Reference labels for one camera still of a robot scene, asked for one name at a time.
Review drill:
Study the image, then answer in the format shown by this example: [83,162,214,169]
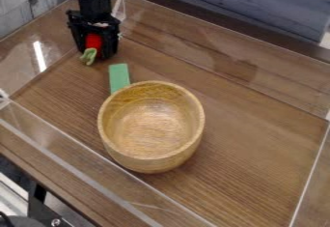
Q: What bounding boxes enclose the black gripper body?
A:
[65,10,122,37]

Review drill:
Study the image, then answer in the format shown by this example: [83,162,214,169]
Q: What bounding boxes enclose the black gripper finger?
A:
[100,29,119,59]
[68,25,87,52]

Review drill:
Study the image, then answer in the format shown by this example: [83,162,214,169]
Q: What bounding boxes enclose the red plush strawberry toy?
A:
[80,33,101,66]

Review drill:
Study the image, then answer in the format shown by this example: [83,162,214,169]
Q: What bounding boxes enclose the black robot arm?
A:
[65,0,122,66]

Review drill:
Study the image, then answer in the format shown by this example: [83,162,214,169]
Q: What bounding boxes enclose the green rectangular block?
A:
[108,64,130,93]

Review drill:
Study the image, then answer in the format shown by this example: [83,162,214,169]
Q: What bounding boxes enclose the wooden bowl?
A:
[96,80,204,174]

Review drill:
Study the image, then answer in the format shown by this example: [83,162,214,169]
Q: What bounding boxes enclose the clear acrylic corner bracket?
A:
[112,0,127,21]

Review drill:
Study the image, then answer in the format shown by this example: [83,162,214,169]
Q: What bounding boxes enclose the black table leg bracket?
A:
[27,183,73,227]

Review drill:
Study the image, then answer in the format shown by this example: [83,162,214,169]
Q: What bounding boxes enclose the black cable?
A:
[0,211,15,227]

